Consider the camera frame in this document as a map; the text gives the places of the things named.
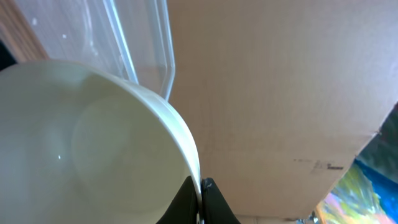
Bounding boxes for white bowl with peanuts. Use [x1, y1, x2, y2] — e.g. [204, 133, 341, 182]
[1, 60, 201, 223]

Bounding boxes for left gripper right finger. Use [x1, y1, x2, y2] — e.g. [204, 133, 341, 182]
[201, 178, 240, 224]

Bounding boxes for clear plastic bin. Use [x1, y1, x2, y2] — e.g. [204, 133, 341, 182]
[16, 0, 175, 100]

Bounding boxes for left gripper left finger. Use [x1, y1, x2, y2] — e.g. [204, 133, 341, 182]
[157, 176, 199, 224]

